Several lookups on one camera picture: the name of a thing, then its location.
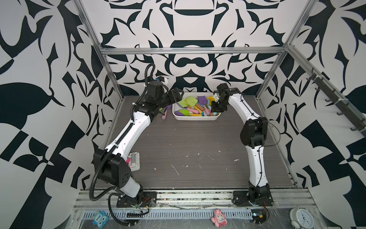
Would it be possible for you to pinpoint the white slotted cable duct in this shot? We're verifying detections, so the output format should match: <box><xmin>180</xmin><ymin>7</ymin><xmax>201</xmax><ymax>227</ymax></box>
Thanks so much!
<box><xmin>82</xmin><ymin>209</ymin><xmax>253</xmax><ymax>220</ymax></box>

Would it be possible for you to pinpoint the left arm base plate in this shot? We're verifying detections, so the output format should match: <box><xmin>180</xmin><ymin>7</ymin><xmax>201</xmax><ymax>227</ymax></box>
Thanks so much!
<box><xmin>117</xmin><ymin>191</ymin><xmax>157</xmax><ymax>208</ymax></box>

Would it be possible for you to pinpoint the blue owl toy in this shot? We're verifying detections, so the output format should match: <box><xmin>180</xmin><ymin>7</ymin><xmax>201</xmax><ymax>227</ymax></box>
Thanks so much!
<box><xmin>92</xmin><ymin>211</ymin><xmax>110</xmax><ymax>229</ymax></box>

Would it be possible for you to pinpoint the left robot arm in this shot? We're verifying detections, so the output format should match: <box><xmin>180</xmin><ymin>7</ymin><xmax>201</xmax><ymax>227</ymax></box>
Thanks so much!
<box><xmin>89</xmin><ymin>81</ymin><xmax>184</xmax><ymax>204</ymax></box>

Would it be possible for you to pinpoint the green shovel brown handle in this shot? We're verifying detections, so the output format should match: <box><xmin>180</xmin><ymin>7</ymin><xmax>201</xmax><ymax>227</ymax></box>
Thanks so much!
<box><xmin>185</xmin><ymin>96</ymin><xmax>202</xmax><ymax>113</ymax></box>

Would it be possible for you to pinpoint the pink bear toy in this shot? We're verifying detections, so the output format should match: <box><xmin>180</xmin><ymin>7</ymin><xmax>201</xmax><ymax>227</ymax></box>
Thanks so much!
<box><xmin>211</xmin><ymin>209</ymin><xmax>227</xmax><ymax>228</ymax></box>

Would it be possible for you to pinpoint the purple shovel pink handle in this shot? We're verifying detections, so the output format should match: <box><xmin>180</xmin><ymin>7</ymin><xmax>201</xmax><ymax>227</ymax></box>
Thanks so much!
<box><xmin>162</xmin><ymin>105</ymin><xmax>172</xmax><ymax>120</ymax></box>

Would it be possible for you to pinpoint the black wall hook rack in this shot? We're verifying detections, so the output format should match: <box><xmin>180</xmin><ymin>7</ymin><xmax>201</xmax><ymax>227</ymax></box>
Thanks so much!
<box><xmin>307</xmin><ymin>67</ymin><xmax>366</xmax><ymax>138</ymax></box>

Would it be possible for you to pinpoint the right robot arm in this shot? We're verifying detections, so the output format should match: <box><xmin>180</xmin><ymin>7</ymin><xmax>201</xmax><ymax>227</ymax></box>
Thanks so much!
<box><xmin>211</xmin><ymin>84</ymin><xmax>269</xmax><ymax>202</ymax></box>

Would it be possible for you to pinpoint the white plastic storage box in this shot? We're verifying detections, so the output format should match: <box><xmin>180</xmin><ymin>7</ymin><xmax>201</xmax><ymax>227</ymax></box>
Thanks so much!
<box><xmin>172</xmin><ymin>92</ymin><xmax>221</xmax><ymax>121</ymax></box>

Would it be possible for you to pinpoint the green shovel yellow handle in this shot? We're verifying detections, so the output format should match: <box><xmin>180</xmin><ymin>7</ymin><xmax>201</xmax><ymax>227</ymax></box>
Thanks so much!
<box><xmin>177</xmin><ymin>100</ymin><xmax>188</xmax><ymax>108</ymax></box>

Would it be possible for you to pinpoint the black corrugated cable hose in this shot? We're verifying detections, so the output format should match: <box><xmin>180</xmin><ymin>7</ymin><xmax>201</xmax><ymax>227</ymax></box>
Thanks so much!
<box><xmin>88</xmin><ymin>148</ymin><xmax>149</xmax><ymax>227</ymax></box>

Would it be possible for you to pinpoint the purple shovel in box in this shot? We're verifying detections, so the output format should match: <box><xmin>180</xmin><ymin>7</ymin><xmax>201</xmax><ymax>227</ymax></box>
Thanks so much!
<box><xmin>197</xmin><ymin>96</ymin><xmax>207</xmax><ymax>106</ymax></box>

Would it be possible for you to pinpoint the yellow toy shovel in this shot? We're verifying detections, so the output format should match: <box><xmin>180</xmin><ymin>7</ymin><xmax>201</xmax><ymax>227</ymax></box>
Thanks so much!
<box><xmin>206</xmin><ymin>96</ymin><xmax>215</xmax><ymax>106</ymax></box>

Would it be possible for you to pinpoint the white alarm clock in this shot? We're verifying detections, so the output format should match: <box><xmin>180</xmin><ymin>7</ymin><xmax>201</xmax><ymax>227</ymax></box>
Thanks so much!
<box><xmin>289</xmin><ymin>208</ymin><xmax>315</xmax><ymax>229</ymax></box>

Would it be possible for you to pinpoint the pink striped plush doll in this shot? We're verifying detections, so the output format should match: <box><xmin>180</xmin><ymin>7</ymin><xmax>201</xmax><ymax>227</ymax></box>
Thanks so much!
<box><xmin>126</xmin><ymin>152</ymin><xmax>141</xmax><ymax>172</ymax></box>

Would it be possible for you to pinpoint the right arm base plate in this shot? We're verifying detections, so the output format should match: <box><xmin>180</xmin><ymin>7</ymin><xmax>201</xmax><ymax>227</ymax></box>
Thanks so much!
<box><xmin>232</xmin><ymin>190</ymin><xmax>273</xmax><ymax>207</ymax></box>

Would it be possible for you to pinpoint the small green circuit board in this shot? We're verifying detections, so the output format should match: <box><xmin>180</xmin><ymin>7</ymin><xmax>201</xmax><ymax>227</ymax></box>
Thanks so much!
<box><xmin>251</xmin><ymin>210</ymin><xmax>269</xmax><ymax>225</ymax></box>

